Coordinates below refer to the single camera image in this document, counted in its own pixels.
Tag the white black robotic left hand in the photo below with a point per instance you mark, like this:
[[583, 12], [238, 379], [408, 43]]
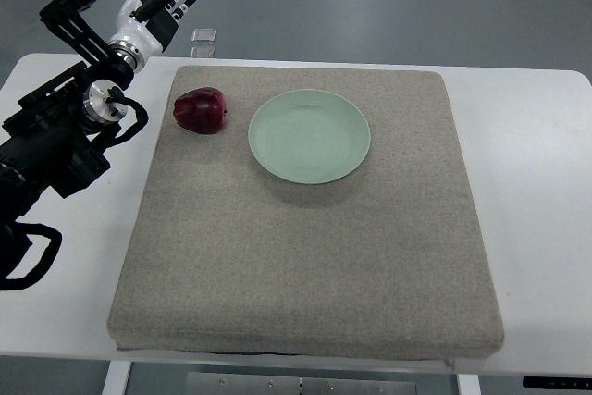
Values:
[[145, 28]]

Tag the red apple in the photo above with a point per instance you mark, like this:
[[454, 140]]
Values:
[[203, 110]]

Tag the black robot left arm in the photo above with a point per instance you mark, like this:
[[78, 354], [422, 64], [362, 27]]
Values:
[[57, 140]]

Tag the silver floor socket plate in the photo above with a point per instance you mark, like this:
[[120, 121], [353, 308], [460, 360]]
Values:
[[203, 35]]

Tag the light green plate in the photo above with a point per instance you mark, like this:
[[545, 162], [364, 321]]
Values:
[[309, 136]]

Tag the beige fabric cushion mat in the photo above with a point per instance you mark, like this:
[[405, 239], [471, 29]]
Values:
[[386, 263]]

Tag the white left table leg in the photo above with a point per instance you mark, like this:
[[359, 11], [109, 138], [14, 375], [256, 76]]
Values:
[[117, 378]]

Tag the white table leg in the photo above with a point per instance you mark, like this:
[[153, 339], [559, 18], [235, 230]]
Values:
[[468, 384], [117, 378]]

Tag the white right table leg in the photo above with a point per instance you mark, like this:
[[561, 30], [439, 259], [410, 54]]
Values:
[[468, 384]]

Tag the black table control panel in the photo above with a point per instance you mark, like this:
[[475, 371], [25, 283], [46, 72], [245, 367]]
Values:
[[557, 382]]

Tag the metal table base plate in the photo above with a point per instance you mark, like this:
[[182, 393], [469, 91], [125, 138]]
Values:
[[211, 384]]

